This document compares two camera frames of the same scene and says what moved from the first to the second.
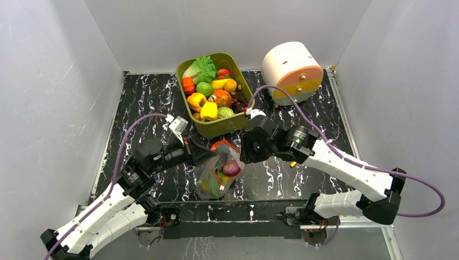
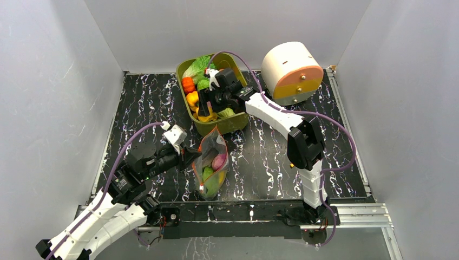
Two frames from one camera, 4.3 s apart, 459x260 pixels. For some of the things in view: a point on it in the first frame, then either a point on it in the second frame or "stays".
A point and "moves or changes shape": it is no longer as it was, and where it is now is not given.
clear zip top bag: (220, 173) moves or changes shape
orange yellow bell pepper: (195, 101) stays
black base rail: (228, 218) stays
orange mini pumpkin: (188, 85) stays
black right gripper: (246, 144) → (206, 99)
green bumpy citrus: (205, 88) stays
